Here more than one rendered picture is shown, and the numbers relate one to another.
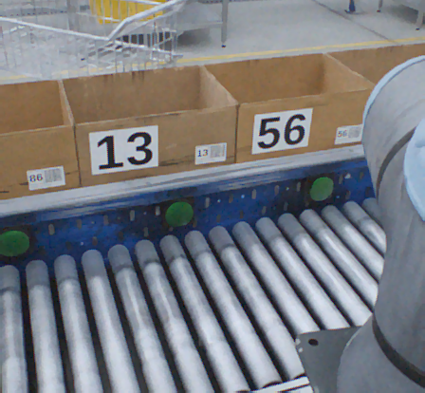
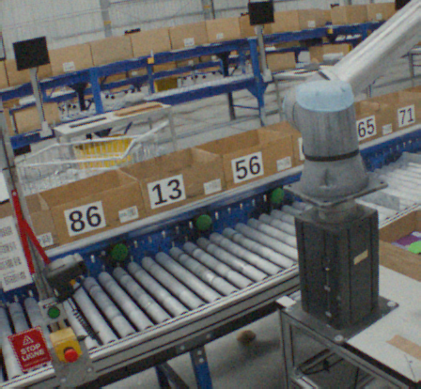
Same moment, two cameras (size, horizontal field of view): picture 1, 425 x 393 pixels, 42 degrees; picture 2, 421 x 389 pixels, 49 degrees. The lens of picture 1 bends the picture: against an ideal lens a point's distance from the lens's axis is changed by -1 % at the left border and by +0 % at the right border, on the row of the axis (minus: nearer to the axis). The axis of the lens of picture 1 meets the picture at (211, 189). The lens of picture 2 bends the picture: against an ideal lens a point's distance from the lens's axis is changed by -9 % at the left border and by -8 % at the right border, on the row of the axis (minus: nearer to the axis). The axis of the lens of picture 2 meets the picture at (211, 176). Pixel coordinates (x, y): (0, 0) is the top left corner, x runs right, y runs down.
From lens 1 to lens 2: 0.87 m
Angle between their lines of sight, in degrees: 17
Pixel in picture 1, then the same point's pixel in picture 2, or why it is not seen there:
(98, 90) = (137, 172)
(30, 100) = (102, 183)
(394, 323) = (308, 147)
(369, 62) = (283, 129)
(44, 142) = (125, 193)
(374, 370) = (309, 168)
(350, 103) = (279, 146)
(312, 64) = (253, 135)
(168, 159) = (190, 193)
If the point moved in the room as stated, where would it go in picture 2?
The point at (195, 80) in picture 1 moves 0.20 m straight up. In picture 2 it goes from (190, 156) to (183, 116)
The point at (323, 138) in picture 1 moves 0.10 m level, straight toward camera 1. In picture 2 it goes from (271, 167) to (272, 174)
